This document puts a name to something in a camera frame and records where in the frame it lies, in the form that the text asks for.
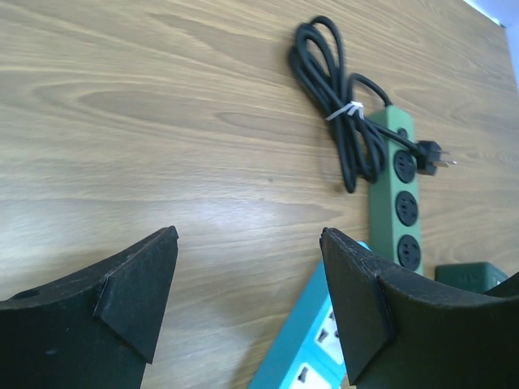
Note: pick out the dark green cube adapter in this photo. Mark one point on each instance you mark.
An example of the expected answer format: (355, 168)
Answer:
(476, 277)

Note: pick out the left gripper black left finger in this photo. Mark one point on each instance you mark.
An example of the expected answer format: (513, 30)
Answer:
(95, 328)

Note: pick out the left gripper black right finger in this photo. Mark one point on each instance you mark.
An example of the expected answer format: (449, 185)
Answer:
(398, 329)

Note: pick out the blue usb socket strip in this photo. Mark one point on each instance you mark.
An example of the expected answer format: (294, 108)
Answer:
(307, 351)

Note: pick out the green power strip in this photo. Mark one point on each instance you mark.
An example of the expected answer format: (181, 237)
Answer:
(393, 214)

